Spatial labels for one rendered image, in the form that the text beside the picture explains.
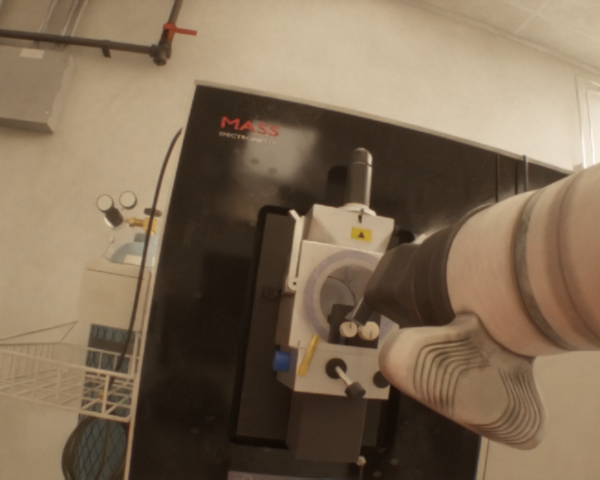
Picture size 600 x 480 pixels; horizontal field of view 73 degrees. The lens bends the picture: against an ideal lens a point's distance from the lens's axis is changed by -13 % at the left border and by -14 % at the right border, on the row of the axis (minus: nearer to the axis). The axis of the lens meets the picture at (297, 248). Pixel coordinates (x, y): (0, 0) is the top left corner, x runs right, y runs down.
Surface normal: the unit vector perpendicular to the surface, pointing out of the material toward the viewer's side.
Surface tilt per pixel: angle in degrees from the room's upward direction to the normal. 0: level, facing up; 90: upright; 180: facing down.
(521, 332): 146
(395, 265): 68
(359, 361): 90
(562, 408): 90
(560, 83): 90
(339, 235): 90
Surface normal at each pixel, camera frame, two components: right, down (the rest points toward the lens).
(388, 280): -0.73, -0.56
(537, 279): -0.94, 0.26
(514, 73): 0.18, -0.18
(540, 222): -0.91, -0.40
